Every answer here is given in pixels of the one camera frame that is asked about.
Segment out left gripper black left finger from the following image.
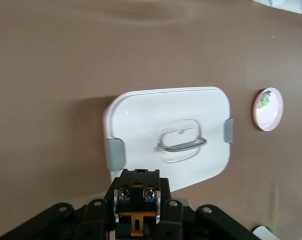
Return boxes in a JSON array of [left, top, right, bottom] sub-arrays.
[[75, 169, 123, 240]]

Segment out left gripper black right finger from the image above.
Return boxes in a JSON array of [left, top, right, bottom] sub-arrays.
[[155, 177, 192, 240]]

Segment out white lidded box grey latches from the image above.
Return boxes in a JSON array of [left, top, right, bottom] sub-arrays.
[[102, 86, 235, 193]]

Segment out pink round plate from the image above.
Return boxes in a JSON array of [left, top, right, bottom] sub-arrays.
[[253, 86, 284, 132]]

